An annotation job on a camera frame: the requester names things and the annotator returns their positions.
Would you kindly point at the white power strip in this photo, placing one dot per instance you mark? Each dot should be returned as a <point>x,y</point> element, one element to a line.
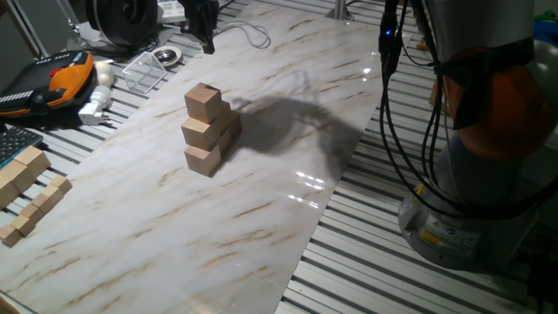
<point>170,8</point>

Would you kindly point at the grey metal strut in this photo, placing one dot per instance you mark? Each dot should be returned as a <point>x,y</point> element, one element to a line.
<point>26,30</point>

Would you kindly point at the white rimmed metal dish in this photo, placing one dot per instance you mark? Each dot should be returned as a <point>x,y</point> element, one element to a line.
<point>165,56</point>

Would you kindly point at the clear acrylic box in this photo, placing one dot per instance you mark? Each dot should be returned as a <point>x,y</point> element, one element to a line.
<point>144,74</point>

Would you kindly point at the aluminium profile post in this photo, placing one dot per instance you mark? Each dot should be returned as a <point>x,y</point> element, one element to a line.
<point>340,8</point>

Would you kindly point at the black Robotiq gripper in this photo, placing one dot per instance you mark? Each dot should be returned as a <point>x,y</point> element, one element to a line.
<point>201,15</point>

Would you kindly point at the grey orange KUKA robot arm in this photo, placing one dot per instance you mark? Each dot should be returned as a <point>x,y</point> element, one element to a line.
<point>479,183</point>

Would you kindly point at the white power adapter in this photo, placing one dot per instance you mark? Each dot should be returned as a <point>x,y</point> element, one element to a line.
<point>98,100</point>

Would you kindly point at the black computer keyboard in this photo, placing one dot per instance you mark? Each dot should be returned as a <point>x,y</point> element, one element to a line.
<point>17,144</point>

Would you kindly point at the black filament spool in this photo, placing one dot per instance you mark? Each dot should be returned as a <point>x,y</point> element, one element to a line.
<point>109,22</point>

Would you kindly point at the orange black teach pendant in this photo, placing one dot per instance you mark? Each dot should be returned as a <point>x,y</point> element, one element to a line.
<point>65,83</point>

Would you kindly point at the green cloth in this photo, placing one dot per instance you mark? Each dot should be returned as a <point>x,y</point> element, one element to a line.
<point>547,16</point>

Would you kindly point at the small spare wooden cube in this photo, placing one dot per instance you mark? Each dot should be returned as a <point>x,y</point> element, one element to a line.
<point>52,194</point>
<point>42,202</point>
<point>9,235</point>
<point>22,224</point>
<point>61,184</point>
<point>31,213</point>

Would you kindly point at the white marble pattern board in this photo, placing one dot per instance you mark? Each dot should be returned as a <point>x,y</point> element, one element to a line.
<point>244,244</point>

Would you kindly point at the large spare wooden cube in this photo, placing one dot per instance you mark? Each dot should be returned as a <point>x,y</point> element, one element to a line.
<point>17,174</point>
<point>32,159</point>
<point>6,192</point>

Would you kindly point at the white egg shaped object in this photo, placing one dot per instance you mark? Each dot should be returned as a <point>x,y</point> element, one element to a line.
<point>104,74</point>

